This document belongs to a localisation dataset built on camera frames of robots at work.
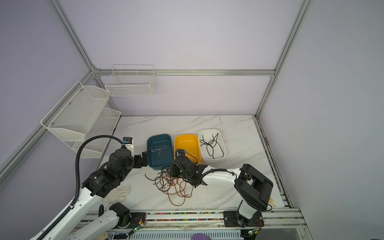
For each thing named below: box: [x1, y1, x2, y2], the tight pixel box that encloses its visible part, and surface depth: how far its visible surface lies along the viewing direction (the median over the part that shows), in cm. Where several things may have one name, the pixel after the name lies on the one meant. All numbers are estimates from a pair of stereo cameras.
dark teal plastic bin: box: [146, 133, 174, 170], surface depth 101 cm
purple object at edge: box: [191, 233, 211, 240], surface depth 71 cm
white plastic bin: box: [198, 129, 227, 163], surface depth 102 cm
